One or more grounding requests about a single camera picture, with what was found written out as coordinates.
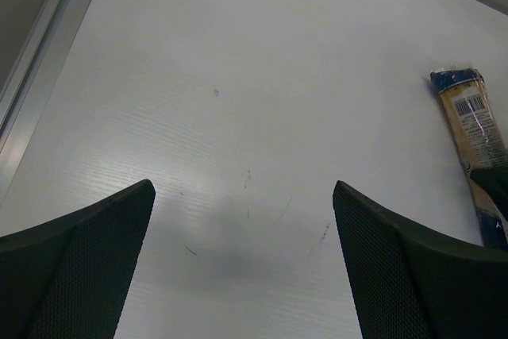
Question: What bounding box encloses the aluminium rail frame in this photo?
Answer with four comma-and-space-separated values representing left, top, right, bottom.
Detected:
0, 0, 110, 157

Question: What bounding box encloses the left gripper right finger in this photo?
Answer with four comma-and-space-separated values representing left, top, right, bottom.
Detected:
333, 181, 507, 338

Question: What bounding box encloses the pasta bag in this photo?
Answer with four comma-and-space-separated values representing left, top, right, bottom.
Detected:
430, 67, 507, 251

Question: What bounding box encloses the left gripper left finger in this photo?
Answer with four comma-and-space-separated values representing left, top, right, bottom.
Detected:
1, 179, 156, 338

